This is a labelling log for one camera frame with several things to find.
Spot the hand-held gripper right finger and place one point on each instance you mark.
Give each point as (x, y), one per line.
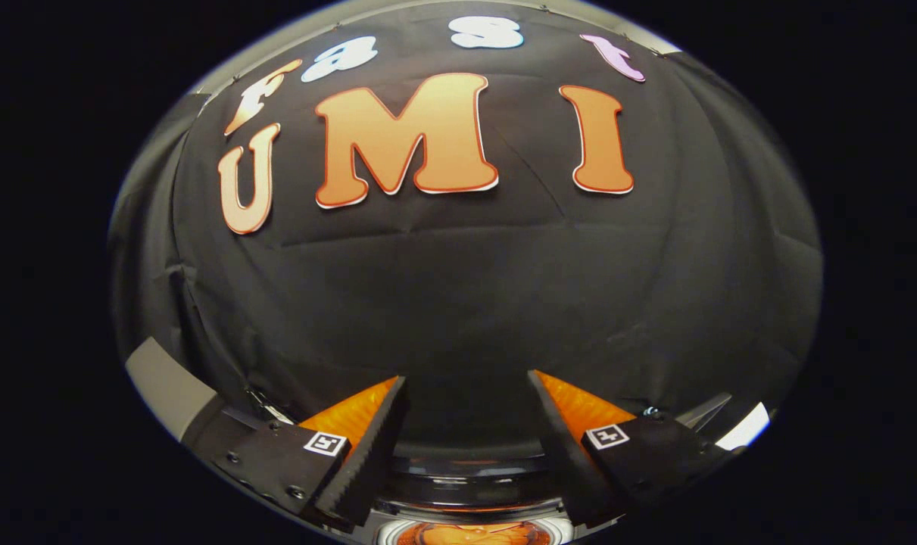
(568, 462)

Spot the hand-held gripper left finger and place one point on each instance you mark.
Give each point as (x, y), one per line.
(371, 462)

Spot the dark grey washing machine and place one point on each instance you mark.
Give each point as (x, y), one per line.
(388, 536)

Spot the yellow polo shirt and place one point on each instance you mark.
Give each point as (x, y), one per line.
(466, 536)

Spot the white side table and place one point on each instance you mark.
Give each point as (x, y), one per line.
(746, 430)

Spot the black backdrop cloth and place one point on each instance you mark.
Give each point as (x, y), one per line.
(466, 288)

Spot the grey flat board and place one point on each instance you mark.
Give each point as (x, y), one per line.
(166, 382)

